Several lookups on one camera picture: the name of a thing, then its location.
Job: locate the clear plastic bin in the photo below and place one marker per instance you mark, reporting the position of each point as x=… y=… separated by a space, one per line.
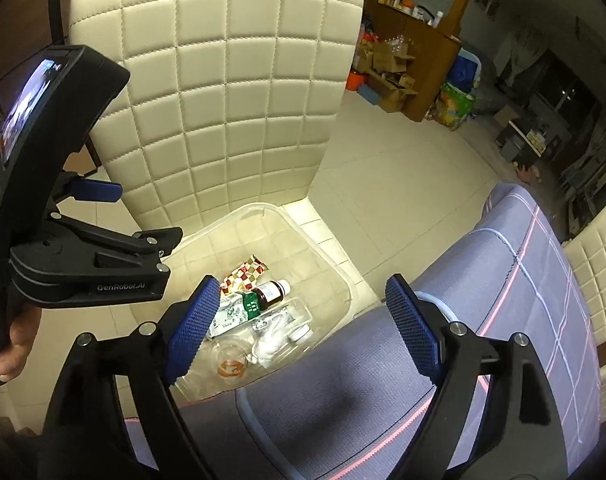
x=325 y=280

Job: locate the clear plastic bowl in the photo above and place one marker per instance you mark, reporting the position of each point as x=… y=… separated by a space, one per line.
x=215 y=355

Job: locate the red checkered snack wrapper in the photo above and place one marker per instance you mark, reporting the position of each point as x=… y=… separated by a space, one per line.
x=245 y=270

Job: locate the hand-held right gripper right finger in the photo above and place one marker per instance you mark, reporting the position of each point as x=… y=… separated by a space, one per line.
x=413 y=330

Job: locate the pile of cardboard boxes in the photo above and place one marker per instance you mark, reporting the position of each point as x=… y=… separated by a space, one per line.
x=388 y=67

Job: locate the green colourful bag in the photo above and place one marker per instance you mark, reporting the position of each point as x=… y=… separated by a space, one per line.
x=455 y=105

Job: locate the clear plastic tray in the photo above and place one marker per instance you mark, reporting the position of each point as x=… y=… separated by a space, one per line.
x=295 y=312

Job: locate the brown bottle white label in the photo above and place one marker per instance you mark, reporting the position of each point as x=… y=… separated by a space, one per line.
x=268 y=294

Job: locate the purple plaid tablecloth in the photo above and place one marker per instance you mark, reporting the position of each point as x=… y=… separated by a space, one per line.
x=483 y=270

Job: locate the blue cooler box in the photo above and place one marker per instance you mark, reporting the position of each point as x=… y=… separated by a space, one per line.
x=467 y=67

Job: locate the person's left hand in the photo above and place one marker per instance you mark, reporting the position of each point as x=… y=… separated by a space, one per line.
x=18 y=345

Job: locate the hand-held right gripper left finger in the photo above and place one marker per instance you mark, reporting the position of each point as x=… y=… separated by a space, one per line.
x=193 y=325

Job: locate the dark coffee table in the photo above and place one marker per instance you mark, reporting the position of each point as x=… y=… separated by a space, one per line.
x=520 y=137

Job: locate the orange bucket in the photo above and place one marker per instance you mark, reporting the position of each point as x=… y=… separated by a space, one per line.
x=355 y=81

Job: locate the white tissue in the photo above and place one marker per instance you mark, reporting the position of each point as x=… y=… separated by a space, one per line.
x=270 y=347

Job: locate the small blue box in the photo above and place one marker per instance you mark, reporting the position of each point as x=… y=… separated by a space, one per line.
x=368 y=93

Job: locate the wooden divider cabinet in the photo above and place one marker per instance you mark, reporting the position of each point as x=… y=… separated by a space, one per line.
x=433 y=60

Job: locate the dark window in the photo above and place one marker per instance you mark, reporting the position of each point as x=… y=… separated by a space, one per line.
x=565 y=90

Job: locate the white and green carton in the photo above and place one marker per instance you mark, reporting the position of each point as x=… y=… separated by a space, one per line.
x=233 y=315

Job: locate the white round lid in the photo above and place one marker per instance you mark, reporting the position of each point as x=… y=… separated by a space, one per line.
x=300 y=334

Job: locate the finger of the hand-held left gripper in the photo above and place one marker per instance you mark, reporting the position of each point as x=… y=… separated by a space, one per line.
x=100 y=191
x=133 y=242

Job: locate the large white quilted chair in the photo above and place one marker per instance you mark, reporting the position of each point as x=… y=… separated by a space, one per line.
x=223 y=85

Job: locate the row of small containers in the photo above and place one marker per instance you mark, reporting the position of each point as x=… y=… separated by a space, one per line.
x=410 y=7

